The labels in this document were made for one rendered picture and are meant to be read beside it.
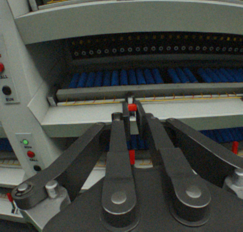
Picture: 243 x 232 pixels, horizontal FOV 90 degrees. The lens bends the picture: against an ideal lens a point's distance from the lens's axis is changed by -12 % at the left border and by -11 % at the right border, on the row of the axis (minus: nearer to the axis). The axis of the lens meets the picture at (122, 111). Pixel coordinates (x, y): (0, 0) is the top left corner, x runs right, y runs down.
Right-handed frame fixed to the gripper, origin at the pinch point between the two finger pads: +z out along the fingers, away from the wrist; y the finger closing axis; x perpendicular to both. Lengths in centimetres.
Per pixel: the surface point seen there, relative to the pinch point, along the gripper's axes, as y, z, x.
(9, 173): -37.0, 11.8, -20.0
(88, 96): -8.6, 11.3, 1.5
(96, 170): -9.9, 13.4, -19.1
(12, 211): -44, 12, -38
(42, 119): -17.7, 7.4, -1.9
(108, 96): -4.5, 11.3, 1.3
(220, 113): 17.7, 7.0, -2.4
